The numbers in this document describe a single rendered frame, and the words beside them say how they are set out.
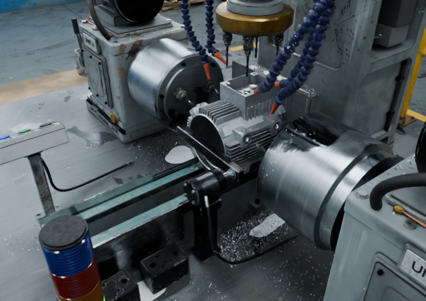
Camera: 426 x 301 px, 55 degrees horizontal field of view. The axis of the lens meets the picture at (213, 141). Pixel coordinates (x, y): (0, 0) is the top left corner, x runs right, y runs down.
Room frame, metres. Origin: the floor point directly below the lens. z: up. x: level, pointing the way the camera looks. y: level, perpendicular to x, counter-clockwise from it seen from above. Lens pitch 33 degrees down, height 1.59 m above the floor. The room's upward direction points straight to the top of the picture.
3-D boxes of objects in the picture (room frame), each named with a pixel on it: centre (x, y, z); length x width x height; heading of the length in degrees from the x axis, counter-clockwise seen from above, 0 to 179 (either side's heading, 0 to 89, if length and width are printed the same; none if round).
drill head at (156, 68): (1.22, 0.15, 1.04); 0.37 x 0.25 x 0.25; 37
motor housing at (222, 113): (0.93, -0.06, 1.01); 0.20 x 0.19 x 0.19; 127
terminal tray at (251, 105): (0.96, -0.10, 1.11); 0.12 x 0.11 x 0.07; 127
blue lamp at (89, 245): (0.37, 0.19, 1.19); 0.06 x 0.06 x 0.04
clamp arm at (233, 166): (0.84, 0.01, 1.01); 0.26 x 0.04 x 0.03; 37
